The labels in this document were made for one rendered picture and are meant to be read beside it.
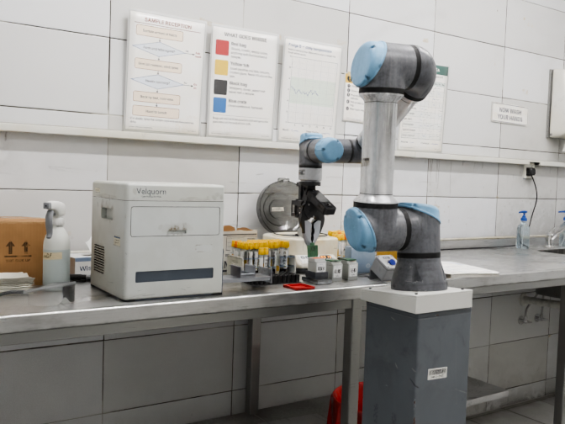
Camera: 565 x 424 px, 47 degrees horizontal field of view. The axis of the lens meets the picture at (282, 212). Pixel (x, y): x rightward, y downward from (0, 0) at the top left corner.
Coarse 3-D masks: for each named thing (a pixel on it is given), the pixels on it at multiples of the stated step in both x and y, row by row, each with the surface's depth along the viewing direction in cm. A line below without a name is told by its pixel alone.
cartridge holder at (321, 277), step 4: (308, 272) 204; (312, 272) 202; (320, 272) 202; (324, 272) 202; (304, 276) 207; (308, 276) 204; (312, 276) 202; (316, 276) 201; (320, 276) 202; (324, 276) 202; (304, 280) 205; (308, 280) 204; (312, 280) 202; (316, 280) 200; (320, 280) 200; (324, 280) 200; (328, 280) 201
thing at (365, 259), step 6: (348, 246) 220; (348, 252) 220; (354, 252) 219; (360, 252) 220; (366, 252) 221; (372, 252) 223; (354, 258) 219; (360, 258) 220; (366, 258) 221; (372, 258) 223; (360, 264) 220; (366, 264) 222; (360, 270) 221; (366, 270) 222; (360, 276) 219
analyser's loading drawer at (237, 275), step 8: (232, 264) 186; (248, 264) 188; (232, 272) 186; (240, 272) 182; (248, 272) 187; (264, 272) 190; (224, 280) 179; (232, 280) 180; (240, 280) 182; (248, 280) 184; (256, 280) 185; (264, 280) 190
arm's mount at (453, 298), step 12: (372, 288) 178; (384, 288) 178; (456, 288) 176; (372, 300) 173; (384, 300) 169; (396, 300) 166; (408, 300) 162; (420, 300) 161; (432, 300) 163; (444, 300) 166; (456, 300) 168; (468, 300) 171; (420, 312) 161
